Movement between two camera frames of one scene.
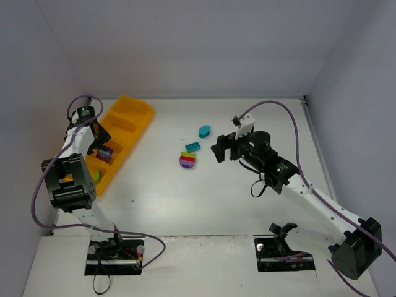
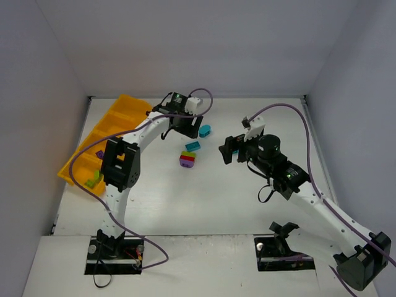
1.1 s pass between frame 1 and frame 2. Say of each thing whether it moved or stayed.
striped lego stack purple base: stayed
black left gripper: moved
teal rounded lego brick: stayed
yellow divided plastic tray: stayed
